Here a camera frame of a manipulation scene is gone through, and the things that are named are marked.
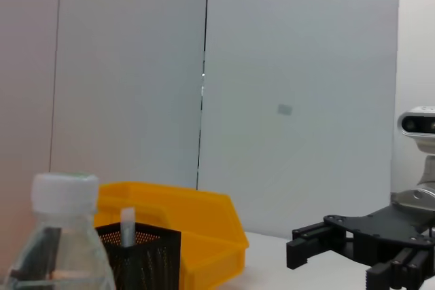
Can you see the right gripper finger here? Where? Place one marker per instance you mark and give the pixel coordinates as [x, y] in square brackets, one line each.
[316, 242]
[397, 269]

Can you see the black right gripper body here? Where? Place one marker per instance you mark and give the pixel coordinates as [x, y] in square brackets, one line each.
[380, 232]

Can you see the silver marker pen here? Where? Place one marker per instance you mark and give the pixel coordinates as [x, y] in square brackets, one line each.
[128, 225]

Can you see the clear green-label water bottle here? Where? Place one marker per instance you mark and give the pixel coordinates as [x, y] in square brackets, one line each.
[57, 235]

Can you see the black mesh pen holder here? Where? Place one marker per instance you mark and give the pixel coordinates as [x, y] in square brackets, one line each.
[149, 259]

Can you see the yellow plastic bin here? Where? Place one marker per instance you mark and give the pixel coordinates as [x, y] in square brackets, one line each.
[204, 229]

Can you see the grey wall plate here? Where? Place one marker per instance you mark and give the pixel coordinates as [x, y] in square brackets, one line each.
[285, 109]

